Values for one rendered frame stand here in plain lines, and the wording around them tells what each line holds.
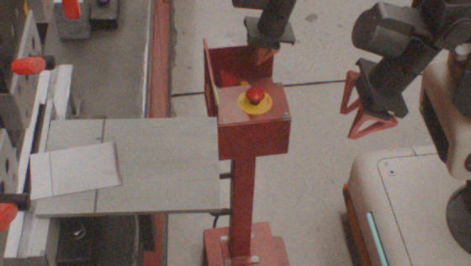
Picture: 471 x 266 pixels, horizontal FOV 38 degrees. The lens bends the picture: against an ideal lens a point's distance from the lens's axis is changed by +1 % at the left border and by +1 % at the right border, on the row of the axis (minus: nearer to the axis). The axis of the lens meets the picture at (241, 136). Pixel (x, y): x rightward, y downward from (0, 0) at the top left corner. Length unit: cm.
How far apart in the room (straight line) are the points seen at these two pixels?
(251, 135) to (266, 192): 84
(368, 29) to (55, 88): 55
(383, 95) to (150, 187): 37
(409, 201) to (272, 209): 48
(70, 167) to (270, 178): 131
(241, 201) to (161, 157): 71
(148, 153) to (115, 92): 30
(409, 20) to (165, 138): 41
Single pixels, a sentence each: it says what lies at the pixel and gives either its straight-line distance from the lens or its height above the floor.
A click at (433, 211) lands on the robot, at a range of 196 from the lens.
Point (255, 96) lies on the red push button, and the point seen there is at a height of 81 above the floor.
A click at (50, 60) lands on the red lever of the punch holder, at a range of 84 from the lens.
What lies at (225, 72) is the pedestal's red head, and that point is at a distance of 155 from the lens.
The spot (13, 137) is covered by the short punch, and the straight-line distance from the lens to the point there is 96.
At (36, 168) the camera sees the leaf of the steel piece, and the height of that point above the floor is 100.
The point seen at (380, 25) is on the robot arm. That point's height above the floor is 121.
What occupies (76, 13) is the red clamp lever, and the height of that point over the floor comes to 117.
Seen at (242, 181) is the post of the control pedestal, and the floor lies 48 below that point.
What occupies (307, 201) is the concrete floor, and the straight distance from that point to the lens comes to 225.
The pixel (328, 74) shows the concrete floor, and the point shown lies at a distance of 265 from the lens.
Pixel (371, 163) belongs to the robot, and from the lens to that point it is 202.
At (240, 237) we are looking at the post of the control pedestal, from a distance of 189.
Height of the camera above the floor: 182
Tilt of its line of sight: 49 degrees down
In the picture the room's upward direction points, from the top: 2 degrees clockwise
